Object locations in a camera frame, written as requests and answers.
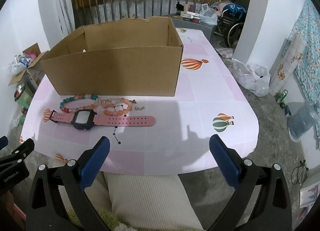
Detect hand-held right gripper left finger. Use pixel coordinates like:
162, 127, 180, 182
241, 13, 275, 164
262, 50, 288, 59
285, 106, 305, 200
26, 136, 110, 231

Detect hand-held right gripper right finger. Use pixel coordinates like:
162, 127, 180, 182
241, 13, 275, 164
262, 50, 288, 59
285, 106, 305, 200
209, 134, 293, 231

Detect pink strap digital watch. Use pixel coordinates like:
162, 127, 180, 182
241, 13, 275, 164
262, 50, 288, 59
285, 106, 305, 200
49, 109, 156, 131

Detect orange bead bracelet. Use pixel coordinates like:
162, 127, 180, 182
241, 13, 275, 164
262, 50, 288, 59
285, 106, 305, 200
100, 97, 133, 117

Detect multicolour bead bracelet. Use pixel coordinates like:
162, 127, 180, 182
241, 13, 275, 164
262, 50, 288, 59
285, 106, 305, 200
59, 93, 101, 114

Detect brown cardboard box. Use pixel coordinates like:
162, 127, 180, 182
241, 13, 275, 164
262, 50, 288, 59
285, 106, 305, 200
39, 16, 184, 97

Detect green metal tin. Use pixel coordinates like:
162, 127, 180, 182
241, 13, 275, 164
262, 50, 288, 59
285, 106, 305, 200
14, 83, 34, 109

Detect tied plastic bag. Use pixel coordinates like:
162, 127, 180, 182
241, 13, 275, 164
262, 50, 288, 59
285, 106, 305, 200
9, 54, 30, 76

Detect open printed cardboard box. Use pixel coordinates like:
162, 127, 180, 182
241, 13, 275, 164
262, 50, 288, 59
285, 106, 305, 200
7, 43, 49, 92

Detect framed picture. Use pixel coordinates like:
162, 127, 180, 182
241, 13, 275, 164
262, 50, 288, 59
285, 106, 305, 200
299, 182, 320, 209

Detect clear water jug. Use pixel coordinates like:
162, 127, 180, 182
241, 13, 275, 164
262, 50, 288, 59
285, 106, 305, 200
287, 100, 320, 143

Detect green drink can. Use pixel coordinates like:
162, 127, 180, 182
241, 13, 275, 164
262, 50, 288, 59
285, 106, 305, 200
276, 89, 288, 104

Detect white plastic bag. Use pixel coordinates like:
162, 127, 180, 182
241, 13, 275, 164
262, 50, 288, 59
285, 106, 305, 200
199, 3, 218, 26
231, 58, 271, 97

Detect printed foam board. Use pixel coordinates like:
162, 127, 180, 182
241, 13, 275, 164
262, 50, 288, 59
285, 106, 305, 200
269, 38, 307, 96

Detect wheelchair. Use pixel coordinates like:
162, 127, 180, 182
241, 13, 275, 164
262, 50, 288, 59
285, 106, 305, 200
214, 3, 250, 48

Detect grey cabinet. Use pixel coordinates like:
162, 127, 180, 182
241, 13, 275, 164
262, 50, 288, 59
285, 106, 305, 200
172, 16, 217, 44

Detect white curtain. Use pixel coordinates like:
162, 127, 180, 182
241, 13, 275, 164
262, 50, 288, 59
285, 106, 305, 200
49, 0, 75, 34

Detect black wire ornament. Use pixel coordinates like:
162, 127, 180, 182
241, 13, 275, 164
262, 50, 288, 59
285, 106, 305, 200
291, 160, 309, 185

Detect floral wall cloth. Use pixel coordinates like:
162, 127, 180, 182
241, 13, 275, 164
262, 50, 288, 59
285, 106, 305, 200
286, 0, 320, 114

